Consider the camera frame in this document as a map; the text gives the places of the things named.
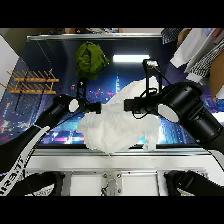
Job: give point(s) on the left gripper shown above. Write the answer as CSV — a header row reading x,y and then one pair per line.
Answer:
x,y
91,107

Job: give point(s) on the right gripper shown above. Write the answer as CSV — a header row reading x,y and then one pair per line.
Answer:
x,y
136,104

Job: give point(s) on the white garment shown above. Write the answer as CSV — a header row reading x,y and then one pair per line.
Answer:
x,y
113,130

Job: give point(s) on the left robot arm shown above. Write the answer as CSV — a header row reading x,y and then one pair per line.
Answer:
x,y
20,146

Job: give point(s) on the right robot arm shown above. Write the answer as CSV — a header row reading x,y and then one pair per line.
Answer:
x,y
190,106

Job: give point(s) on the green garment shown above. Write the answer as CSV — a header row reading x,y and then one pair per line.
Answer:
x,y
90,60

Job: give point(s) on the checked shirt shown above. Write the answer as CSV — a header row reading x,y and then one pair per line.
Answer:
x,y
170,35

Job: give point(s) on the striped garment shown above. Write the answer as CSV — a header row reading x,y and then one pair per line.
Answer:
x,y
206,61

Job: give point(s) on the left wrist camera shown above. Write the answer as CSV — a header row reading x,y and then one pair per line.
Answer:
x,y
82,90

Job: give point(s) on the silver frame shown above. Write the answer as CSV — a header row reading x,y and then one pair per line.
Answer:
x,y
111,183

